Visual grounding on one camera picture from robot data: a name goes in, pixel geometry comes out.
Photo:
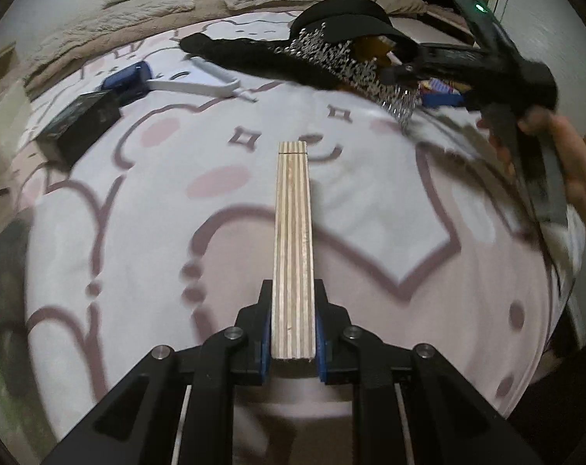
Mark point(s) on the small black box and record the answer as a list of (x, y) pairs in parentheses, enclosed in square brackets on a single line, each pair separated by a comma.
[(72, 132)]

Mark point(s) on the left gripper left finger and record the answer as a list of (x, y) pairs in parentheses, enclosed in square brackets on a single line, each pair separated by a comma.
[(176, 406)]

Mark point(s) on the plywood wooden block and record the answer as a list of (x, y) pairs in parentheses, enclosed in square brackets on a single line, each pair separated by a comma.
[(293, 336)]

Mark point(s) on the bunny print blanket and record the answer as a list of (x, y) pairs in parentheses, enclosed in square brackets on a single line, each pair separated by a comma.
[(164, 229)]

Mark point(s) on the blue round case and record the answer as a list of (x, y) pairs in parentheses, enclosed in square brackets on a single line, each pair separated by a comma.
[(130, 84)]

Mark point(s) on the black glove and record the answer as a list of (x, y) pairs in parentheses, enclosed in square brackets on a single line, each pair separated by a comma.
[(260, 58)]

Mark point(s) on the person right hand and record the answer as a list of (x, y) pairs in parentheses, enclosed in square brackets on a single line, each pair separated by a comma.
[(570, 147)]

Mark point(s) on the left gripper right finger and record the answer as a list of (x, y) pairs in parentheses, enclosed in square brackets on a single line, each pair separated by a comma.
[(409, 406)]

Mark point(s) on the silver tiara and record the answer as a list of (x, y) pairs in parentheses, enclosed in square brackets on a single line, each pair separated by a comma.
[(360, 64)]

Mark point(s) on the folded beige quilt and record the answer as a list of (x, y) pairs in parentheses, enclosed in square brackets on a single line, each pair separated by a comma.
[(101, 24)]

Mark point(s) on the colourful card box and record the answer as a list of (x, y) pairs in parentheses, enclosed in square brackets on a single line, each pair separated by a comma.
[(435, 93)]

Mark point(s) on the white plastic tool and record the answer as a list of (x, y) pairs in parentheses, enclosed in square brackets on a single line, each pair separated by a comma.
[(202, 78)]

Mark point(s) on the black sun visor cap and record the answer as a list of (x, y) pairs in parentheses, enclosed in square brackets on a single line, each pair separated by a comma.
[(342, 20)]

